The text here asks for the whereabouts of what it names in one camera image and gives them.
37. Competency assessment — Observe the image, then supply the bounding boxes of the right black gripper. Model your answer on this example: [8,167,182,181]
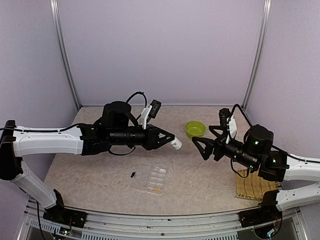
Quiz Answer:
[192,125,259,171]

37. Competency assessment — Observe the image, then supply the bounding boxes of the small white pill bottle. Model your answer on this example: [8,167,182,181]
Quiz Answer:
[169,137,182,150]

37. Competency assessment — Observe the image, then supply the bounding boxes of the clear plastic pill organizer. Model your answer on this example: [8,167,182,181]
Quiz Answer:
[129,163,168,195]

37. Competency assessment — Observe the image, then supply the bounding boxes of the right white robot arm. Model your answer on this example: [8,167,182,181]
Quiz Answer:
[192,124,320,222]

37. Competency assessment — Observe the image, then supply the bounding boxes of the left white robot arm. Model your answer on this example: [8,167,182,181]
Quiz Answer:
[0,100,182,223]

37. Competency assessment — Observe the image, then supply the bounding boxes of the green plastic bowl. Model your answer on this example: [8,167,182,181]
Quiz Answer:
[184,120,207,138]

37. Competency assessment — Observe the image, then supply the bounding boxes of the woven bamboo tray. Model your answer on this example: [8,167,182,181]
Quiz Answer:
[235,169,279,201]

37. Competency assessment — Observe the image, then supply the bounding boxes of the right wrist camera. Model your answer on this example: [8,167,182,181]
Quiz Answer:
[219,108,238,144]

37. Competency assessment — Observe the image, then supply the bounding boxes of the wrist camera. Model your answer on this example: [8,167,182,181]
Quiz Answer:
[219,108,238,144]
[137,99,162,130]

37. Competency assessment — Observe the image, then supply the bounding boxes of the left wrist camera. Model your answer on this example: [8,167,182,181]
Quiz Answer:
[137,99,162,130]

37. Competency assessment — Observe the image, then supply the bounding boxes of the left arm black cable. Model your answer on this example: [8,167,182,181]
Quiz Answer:
[126,91,148,118]

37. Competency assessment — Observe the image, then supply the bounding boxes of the aluminium front rail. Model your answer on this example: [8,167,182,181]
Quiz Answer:
[15,199,308,240]

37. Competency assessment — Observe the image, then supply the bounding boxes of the right aluminium frame post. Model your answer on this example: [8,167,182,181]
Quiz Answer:
[242,0,272,111]

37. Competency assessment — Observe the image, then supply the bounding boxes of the aluminium frame post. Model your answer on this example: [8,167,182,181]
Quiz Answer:
[242,0,272,111]
[49,0,82,111]

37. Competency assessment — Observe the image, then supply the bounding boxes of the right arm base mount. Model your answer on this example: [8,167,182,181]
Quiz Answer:
[238,201,283,228]

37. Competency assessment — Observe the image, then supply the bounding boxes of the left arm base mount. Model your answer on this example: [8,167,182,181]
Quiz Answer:
[43,189,87,229]

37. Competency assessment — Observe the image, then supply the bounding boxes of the left aluminium frame post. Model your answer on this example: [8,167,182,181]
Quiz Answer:
[49,0,82,111]

